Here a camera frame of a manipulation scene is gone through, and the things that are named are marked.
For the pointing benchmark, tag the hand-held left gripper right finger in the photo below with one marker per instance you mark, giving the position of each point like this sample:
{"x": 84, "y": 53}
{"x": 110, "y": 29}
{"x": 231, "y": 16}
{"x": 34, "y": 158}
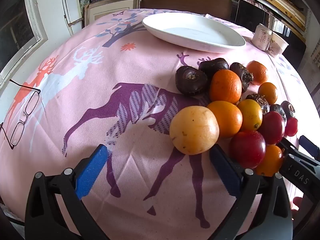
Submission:
{"x": 225, "y": 172}

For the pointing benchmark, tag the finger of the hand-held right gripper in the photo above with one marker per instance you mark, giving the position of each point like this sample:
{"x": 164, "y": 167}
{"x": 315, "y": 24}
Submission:
{"x": 297, "y": 170}
{"x": 311, "y": 148}

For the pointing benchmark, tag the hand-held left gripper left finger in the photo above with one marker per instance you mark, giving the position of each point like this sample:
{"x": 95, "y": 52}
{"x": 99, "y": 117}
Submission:
{"x": 91, "y": 170}

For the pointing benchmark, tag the small orange kumquat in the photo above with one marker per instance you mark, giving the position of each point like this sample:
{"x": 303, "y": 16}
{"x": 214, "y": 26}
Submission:
{"x": 271, "y": 160}
{"x": 268, "y": 93}

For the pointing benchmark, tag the pale orange mandarin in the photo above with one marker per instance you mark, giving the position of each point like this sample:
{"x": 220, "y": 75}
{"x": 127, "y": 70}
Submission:
{"x": 193, "y": 130}

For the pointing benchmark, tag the large dark water chestnut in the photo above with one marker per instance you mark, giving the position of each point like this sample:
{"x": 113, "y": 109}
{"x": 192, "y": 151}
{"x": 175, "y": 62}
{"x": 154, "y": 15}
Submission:
{"x": 191, "y": 80}

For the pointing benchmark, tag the white oval plate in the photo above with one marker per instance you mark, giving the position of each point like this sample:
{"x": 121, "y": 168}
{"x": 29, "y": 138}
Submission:
{"x": 192, "y": 31}

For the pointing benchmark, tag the small red cherry tomato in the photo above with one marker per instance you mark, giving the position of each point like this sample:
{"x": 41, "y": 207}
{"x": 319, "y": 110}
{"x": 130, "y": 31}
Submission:
{"x": 291, "y": 127}

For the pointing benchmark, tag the bright orange mandarin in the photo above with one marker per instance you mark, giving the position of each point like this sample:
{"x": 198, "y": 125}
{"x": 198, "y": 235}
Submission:
{"x": 228, "y": 118}
{"x": 225, "y": 86}
{"x": 258, "y": 72}

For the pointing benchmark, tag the yellow-orange kumquat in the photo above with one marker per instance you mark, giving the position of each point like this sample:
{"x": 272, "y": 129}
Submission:
{"x": 251, "y": 114}

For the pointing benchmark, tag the thin-framed eyeglasses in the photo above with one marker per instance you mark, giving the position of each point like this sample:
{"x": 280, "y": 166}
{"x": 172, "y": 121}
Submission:
{"x": 31, "y": 105}

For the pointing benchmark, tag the pink printed tablecloth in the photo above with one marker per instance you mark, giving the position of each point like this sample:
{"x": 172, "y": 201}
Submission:
{"x": 105, "y": 80}

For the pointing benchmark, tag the white paper cup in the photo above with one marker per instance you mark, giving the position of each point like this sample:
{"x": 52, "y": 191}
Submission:
{"x": 278, "y": 46}

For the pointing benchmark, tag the white drink can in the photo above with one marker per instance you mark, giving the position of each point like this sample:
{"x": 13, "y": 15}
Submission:
{"x": 261, "y": 37}

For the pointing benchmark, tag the black panel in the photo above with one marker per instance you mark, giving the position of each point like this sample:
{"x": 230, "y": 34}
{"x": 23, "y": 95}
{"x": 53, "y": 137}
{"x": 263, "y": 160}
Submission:
{"x": 250, "y": 15}

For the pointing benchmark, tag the metal storage shelf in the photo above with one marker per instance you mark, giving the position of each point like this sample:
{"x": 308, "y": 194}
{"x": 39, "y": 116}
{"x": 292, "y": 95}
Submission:
{"x": 282, "y": 2}

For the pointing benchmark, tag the white door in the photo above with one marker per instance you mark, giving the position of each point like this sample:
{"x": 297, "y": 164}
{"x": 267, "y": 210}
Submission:
{"x": 57, "y": 2}

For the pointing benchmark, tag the brown wooden board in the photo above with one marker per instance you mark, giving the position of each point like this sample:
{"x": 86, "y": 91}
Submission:
{"x": 187, "y": 2}

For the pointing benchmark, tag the white window frame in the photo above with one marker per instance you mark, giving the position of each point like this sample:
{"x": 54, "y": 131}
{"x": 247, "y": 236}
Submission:
{"x": 22, "y": 30}

